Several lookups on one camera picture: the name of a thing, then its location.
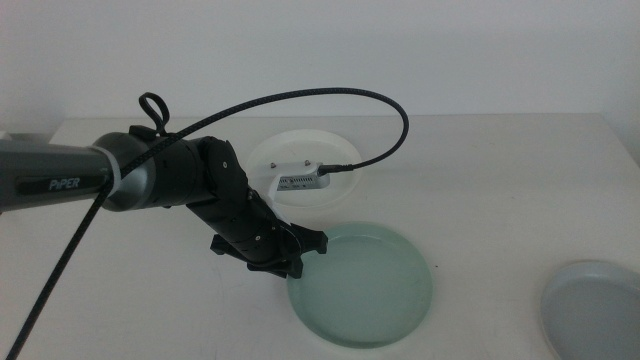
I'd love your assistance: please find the pale green shallow bowl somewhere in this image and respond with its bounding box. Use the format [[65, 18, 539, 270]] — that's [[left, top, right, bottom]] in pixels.
[[286, 221, 434, 350]]

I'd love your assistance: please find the white shallow bowl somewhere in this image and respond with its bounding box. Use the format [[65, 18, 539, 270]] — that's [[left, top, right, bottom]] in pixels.
[[244, 128, 364, 211]]

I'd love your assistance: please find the grey-blue shallow bowl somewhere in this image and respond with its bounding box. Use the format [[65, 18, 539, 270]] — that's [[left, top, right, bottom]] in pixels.
[[539, 259, 640, 360]]

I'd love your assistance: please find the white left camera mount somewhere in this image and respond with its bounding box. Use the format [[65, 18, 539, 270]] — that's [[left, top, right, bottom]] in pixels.
[[260, 158, 324, 221]]

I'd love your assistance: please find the black cable strap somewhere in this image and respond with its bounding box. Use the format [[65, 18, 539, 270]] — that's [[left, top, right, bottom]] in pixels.
[[128, 91, 171, 142]]

